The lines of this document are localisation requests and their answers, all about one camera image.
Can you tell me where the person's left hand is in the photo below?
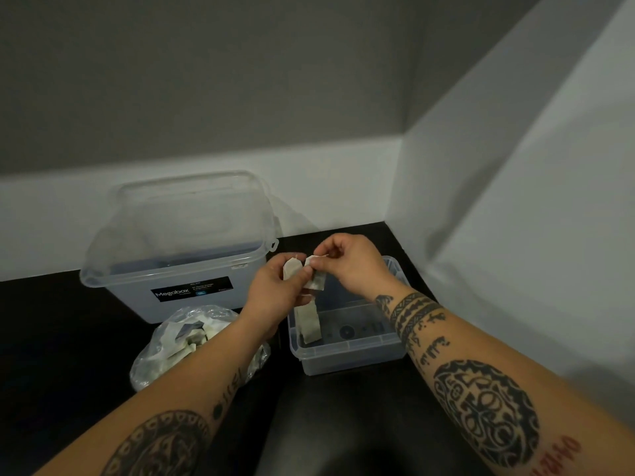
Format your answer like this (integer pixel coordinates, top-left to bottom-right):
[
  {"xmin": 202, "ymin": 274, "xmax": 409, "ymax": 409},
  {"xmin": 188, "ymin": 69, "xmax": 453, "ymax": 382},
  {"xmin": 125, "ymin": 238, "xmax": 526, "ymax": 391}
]
[{"xmin": 239, "ymin": 252, "xmax": 314, "ymax": 340}]

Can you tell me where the person's right hand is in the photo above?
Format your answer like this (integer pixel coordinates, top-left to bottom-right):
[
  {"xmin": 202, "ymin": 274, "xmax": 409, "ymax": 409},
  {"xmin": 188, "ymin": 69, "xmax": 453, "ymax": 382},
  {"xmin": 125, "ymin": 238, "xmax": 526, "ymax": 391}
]
[{"xmin": 307, "ymin": 233, "xmax": 393, "ymax": 301}]

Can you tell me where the small clear plastic bin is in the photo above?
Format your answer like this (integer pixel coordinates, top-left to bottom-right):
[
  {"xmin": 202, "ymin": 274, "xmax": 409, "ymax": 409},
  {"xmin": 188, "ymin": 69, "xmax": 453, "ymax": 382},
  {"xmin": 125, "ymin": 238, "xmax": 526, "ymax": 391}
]
[{"xmin": 287, "ymin": 256, "xmax": 413, "ymax": 376}]

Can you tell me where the clear plastic bag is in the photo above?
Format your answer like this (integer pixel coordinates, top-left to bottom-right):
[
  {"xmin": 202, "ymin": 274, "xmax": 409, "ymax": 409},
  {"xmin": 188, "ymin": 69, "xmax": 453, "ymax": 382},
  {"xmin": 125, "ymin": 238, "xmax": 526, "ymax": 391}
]
[{"xmin": 130, "ymin": 305, "xmax": 271, "ymax": 392}]

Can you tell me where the person's left forearm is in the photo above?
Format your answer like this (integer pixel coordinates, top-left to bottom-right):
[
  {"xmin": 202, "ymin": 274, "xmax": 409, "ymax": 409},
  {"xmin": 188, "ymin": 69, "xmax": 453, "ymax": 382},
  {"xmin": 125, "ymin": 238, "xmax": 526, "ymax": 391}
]
[{"xmin": 34, "ymin": 317, "xmax": 264, "ymax": 476}]

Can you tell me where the person's right forearm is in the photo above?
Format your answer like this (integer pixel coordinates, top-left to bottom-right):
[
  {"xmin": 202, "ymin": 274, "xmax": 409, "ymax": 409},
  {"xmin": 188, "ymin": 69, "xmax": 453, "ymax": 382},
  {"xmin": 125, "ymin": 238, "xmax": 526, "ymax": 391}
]
[{"xmin": 374, "ymin": 282, "xmax": 635, "ymax": 476}]

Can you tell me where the clear storage box lid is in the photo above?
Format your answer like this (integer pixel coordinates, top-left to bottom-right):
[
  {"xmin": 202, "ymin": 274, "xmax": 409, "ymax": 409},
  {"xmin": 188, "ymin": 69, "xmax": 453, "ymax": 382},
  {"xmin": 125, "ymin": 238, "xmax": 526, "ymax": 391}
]
[{"xmin": 87, "ymin": 171, "xmax": 280, "ymax": 273}]

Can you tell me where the large clear storage box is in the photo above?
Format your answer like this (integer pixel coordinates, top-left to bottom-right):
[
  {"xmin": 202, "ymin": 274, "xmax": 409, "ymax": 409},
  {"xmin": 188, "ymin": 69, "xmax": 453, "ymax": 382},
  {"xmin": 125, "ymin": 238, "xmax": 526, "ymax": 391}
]
[{"xmin": 79, "ymin": 240, "xmax": 280, "ymax": 324}]

